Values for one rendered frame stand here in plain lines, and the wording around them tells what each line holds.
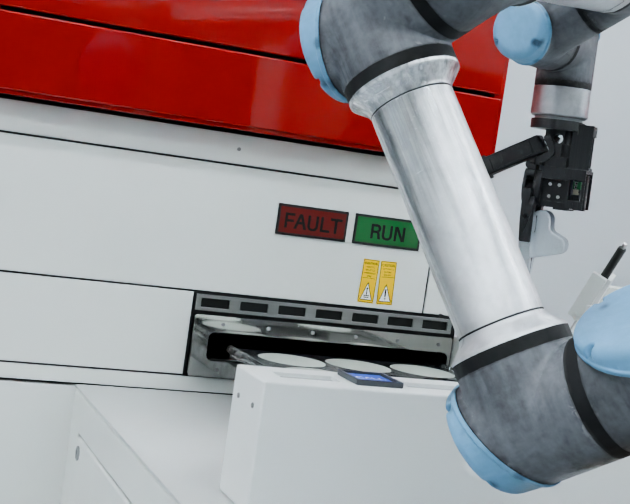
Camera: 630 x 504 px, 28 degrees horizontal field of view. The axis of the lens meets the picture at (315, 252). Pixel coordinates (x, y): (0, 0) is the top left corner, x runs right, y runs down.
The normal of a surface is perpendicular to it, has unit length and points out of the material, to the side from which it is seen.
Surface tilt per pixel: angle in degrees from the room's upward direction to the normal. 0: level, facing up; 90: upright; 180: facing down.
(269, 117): 90
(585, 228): 90
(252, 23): 90
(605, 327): 41
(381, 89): 131
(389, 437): 90
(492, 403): 98
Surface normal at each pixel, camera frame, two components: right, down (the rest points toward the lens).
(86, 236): 0.37, 0.11
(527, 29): -0.58, -0.01
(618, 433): -0.22, 0.60
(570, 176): -0.33, 0.03
